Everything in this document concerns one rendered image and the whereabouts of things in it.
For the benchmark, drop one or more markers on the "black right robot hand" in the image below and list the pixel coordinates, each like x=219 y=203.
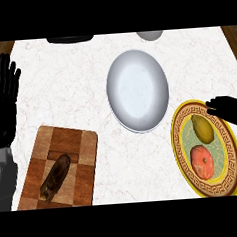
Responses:
x=231 y=111

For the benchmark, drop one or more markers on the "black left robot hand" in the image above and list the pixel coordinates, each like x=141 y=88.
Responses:
x=2 y=102

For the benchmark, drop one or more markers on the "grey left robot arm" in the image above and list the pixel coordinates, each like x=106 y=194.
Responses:
x=3 y=178

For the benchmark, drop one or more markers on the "yellow lemon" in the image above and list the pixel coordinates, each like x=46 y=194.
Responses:
x=203 y=129

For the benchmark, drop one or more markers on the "yellow patterned plate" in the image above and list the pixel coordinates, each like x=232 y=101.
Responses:
x=225 y=180

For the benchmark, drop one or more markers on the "white bowl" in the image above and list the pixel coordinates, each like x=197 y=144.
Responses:
x=137 y=90

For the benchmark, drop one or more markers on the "red tomato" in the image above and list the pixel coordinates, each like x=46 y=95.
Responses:
x=202 y=162

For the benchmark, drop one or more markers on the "checkered wooden cutting board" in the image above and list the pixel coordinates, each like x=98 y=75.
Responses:
x=60 y=168

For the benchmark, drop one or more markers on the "black rounded object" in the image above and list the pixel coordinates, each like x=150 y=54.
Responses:
x=70 y=39

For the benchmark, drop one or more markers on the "grey rounded object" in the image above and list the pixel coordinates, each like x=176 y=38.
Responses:
x=149 y=34

